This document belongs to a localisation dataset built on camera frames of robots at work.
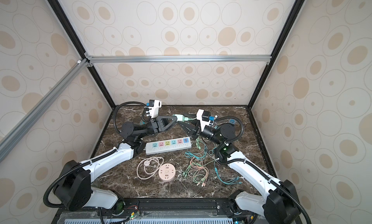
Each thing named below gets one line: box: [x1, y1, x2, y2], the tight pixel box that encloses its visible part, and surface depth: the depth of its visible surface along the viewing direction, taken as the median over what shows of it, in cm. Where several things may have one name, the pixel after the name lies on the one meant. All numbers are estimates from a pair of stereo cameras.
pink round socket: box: [158, 162, 176, 183], surface depth 85 cm
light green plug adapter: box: [172, 113, 189, 122], surface depth 59 cm
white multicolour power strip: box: [145, 136, 193, 156], surface depth 96 cm
